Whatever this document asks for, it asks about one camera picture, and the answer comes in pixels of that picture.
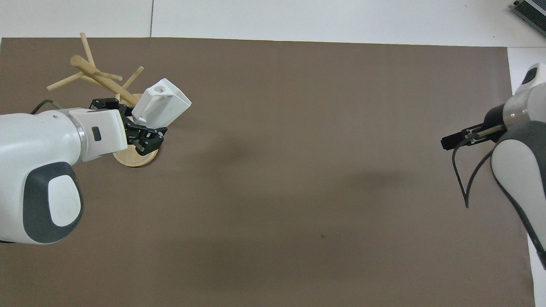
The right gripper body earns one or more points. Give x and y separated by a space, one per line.
494 119

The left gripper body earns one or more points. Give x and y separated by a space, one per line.
126 128

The white cup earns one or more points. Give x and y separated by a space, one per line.
164 102

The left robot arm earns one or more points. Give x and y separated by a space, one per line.
38 140

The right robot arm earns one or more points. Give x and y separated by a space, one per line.
518 166

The wooden cup rack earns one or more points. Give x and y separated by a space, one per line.
102 79

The grey ribbed metal box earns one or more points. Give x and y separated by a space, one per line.
532 10

